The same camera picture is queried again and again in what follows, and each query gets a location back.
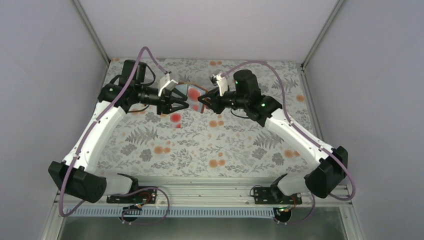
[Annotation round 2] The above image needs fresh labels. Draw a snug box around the brown leather card holder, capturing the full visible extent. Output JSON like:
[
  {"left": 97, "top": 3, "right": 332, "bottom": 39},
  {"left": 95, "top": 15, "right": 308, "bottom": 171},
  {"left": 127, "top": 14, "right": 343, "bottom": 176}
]
[{"left": 172, "top": 83, "right": 208, "bottom": 114}]

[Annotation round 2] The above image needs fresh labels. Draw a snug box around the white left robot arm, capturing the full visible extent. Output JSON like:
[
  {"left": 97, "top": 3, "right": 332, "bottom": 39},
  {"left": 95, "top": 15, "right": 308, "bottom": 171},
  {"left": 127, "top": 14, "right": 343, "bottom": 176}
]
[{"left": 48, "top": 60, "right": 189, "bottom": 203}]

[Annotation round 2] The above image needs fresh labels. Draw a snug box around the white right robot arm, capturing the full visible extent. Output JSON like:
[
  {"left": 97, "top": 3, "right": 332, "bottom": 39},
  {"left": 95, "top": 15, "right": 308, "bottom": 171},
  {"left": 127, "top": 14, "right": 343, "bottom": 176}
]
[{"left": 198, "top": 69, "right": 348, "bottom": 199}]

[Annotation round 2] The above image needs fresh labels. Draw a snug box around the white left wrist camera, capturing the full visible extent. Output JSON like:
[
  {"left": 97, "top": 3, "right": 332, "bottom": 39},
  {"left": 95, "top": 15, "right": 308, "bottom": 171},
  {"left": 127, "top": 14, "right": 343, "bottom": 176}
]
[{"left": 157, "top": 72, "right": 179, "bottom": 97}]

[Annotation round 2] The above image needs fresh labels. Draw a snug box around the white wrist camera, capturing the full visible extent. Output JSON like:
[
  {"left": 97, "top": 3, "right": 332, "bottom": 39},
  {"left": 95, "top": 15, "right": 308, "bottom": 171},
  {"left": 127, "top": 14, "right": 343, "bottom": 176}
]
[
  {"left": 209, "top": 70, "right": 229, "bottom": 97},
  {"left": 157, "top": 72, "right": 179, "bottom": 97}
]

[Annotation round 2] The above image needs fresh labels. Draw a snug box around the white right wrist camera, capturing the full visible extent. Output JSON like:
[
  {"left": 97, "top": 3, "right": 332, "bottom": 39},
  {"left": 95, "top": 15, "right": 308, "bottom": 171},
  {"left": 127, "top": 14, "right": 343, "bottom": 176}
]
[{"left": 209, "top": 70, "right": 229, "bottom": 97}]

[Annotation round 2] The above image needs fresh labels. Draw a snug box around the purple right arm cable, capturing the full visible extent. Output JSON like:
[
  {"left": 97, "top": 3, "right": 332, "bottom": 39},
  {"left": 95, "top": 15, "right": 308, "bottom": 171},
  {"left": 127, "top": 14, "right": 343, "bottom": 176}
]
[{"left": 218, "top": 60, "right": 357, "bottom": 226}]

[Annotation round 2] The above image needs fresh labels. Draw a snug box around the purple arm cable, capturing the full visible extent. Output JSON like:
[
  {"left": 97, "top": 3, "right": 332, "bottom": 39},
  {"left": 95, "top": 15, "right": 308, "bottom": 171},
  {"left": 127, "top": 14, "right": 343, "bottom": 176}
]
[
  {"left": 58, "top": 46, "right": 170, "bottom": 226},
  {"left": 218, "top": 60, "right": 357, "bottom": 226}
]

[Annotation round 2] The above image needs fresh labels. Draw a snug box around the aluminium mounting rail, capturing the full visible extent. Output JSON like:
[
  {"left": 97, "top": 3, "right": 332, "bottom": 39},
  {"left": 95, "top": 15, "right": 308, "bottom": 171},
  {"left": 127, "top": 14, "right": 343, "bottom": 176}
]
[{"left": 54, "top": 175, "right": 352, "bottom": 208}]

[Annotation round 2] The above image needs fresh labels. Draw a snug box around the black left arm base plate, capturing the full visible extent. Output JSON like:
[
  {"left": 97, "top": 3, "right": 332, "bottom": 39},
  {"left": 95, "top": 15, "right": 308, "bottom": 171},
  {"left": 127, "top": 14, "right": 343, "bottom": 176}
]
[{"left": 106, "top": 186, "right": 158, "bottom": 205}]

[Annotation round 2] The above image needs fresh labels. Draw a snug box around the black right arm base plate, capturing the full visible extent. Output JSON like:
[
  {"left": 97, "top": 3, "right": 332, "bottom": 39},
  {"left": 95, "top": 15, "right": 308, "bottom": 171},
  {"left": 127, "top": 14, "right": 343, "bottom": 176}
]
[{"left": 249, "top": 185, "right": 303, "bottom": 205}]

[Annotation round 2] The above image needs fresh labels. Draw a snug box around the blue slotted cable duct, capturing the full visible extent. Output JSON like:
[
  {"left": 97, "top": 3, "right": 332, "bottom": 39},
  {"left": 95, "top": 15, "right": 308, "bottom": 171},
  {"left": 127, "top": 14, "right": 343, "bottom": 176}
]
[{"left": 71, "top": 206, "right": 275, "bottom": 219}]

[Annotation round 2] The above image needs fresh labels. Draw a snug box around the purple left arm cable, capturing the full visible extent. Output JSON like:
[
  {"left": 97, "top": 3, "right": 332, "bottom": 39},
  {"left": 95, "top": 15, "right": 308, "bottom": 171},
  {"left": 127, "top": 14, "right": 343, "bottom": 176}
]
[{"left": 58, "top": 46, "right": 170, "bottom": 226}]

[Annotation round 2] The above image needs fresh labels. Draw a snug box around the left aluminium corner post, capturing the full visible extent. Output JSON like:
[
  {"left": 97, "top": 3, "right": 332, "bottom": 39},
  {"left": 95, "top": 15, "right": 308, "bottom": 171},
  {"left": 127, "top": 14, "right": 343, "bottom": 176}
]
[{"left": 70, "top": 0, "right": 111, "bottom": 65}]

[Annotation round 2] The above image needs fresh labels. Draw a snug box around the aluminium corner frame post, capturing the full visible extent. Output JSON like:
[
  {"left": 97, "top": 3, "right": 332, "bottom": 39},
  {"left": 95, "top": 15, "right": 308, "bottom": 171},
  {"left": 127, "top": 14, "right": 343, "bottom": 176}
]
[{"left": 300, "top": 0, "right": 345, "bottom": 71}]

